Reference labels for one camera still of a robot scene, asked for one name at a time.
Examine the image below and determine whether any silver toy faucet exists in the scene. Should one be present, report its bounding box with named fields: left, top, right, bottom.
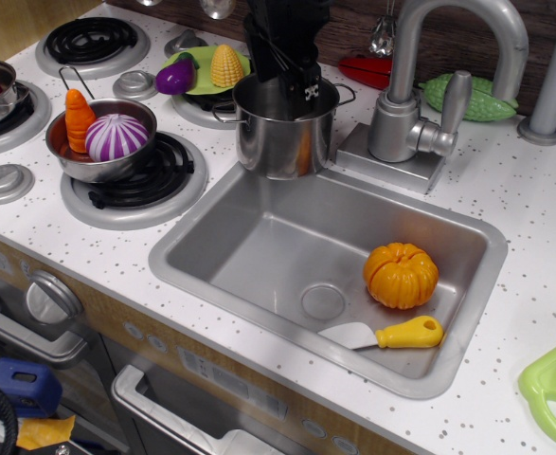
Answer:
left=335, top=0, right=529, bottom=193

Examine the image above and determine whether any stove burner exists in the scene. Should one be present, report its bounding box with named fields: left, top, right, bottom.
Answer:
left=35, top=17, right=151, bottom=81
left=170, top=89, right=236, bottom=130
left=61, top=133, right=208, bottom=230
left=0, top=81, right=51, bottom=154

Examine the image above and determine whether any purple toy eggplant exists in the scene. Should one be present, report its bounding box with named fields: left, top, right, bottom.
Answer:
left=155, top=52, right=199, bottom=95

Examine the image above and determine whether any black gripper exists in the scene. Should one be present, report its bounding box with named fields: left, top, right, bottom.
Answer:
left=243, top=0, right=331, bottom=117

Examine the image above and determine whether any orange toy pumpkin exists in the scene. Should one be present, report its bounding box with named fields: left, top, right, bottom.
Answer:
left=363, top=243, right=439, bottom=310

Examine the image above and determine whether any red toy pepper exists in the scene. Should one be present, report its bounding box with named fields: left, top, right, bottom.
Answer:
left=338, top=57, right=392, bottom=90

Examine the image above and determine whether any silver oven dial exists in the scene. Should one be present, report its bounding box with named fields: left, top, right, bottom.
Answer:
left=25, top=270, right=83, bottom=325

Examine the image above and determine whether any yellow handled toy knife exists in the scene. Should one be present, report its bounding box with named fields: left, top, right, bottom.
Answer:
left=317, top=316, right=445, bottom=350

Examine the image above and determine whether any yellow cloth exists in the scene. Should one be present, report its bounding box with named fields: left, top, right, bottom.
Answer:
left=16, top=416, right=76, bottom=450

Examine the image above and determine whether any yellow toy corn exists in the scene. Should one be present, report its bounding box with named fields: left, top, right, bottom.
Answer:
left=210, top=45, right=244, bottom=88

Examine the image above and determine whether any silver dishwasher door handle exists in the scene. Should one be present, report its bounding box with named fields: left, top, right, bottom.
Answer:
left=112, top=364, right=281, bottom=454

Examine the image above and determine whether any tall steel pot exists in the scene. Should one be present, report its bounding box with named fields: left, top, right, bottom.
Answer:
left=212, top=75, right=356, bottom=180

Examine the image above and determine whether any steel pan with handle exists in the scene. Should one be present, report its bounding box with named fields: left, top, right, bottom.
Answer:
left=45, top=88, right=157, bottom=183

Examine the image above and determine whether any silver oven door handle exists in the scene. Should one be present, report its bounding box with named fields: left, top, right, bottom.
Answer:
left=0, top=312, right=89, bottom=369

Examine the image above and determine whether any front left stove burner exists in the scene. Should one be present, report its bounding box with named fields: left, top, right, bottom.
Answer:
left=0, top=81, right=51, bottom=154

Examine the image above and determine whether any green toy bitter gourd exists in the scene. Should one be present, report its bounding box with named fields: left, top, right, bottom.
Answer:
left=419, top=73, right=519, bottom=122

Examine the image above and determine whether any silver stove knob back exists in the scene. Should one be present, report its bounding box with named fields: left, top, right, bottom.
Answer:
left=164, top=28, right=208, bottom=58

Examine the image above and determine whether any back right stove burner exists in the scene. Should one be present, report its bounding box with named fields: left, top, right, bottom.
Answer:
left=170, top=89, right=236, bottom=130

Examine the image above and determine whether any silver stove knob front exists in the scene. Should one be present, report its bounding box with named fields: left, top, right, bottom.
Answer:
left=0, top=164, right=35, bottom=205

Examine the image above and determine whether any silver stove knob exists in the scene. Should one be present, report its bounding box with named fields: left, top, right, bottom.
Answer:
left=0, top=164, right=35, bottom=205
left=113, top=70, right=157, bottom=100
left=164, top=28, right=208, bottom=58

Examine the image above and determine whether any blue plastic device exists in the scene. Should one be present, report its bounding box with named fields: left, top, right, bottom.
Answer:
left=0, top=357, right=63, bottom=418

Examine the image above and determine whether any hanging silver utensil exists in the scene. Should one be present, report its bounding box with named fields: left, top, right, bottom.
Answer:
left=369, top=0, right=397, bottom=58

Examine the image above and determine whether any silver stove knob middle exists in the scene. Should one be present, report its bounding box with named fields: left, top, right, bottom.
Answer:
left=113, top=70, right=157, bottom=100

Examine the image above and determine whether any silver pole with base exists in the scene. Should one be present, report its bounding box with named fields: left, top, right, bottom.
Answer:
left=516, top=0, right=556, bottom=147

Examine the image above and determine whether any silver toy sink basin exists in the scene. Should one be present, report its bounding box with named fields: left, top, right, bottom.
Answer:
left=149, top=165, right=508, bottom=399

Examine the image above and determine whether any front right stove burner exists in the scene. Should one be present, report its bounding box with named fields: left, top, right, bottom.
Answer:
left=61, top=133, right=208, bottom=230

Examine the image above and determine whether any green toy plate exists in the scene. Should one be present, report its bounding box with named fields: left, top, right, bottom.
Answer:
left=162, top=45, right=252, bottom=95

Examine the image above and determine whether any purple white toy onion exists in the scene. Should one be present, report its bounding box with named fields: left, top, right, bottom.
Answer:
left=85, top=114, right=151, bottom=162

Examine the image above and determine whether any back left stove burner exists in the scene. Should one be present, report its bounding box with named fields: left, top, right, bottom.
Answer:
left=35, top=17, right=151, bottom=81

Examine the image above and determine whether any orange toy carrot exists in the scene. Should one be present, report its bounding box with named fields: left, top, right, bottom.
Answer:
left=64, top=89, right=97, bottom=154

